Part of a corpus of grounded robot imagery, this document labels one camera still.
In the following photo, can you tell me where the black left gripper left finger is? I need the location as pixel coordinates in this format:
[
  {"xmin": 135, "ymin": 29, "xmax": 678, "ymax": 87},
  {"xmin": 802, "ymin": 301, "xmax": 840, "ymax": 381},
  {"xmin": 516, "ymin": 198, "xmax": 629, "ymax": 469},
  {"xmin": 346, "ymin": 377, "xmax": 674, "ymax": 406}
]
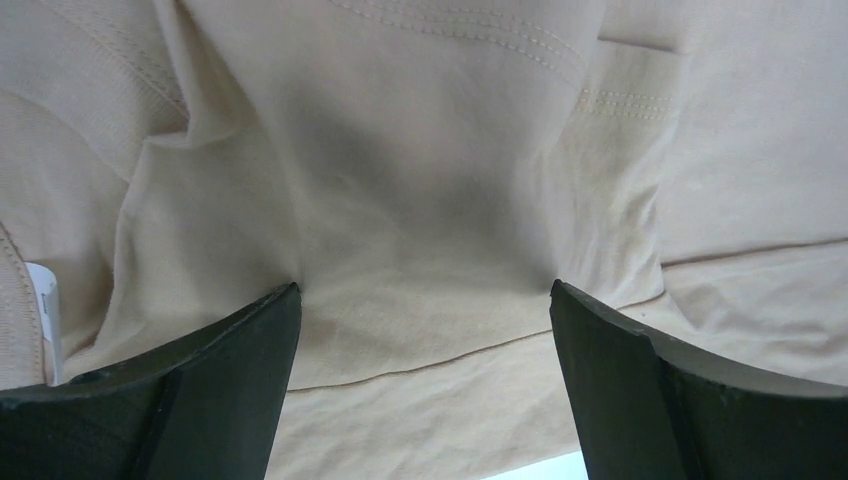
[{"xmin": 1, "ymin": 284, "xmax": 302, "ymax": 479}]

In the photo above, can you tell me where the white garment label tag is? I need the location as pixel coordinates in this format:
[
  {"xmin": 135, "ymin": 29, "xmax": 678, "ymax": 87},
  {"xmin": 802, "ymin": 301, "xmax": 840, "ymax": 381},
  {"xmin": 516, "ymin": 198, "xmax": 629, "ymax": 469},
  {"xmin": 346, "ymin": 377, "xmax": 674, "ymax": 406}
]
[{"xmin": 25, "ymin": 262, "xmax": 65, "ymax": 386}]

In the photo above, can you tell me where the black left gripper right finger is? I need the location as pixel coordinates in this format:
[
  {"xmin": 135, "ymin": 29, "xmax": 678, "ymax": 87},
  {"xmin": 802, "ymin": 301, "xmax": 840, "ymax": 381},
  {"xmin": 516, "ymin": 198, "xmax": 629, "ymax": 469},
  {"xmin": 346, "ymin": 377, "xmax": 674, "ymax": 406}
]
[{"xmin": 550, "ymin": 281, "xmax": 847, "ymax": 479}]

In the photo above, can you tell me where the beige t shirt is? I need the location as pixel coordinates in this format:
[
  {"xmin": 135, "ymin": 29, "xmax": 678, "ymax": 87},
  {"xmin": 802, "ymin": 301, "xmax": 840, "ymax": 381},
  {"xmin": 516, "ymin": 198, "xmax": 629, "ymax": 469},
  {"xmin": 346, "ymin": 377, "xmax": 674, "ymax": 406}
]
[{"xmin": 1, "ymin": 1, "xmax": 847, "ymax": 479}]

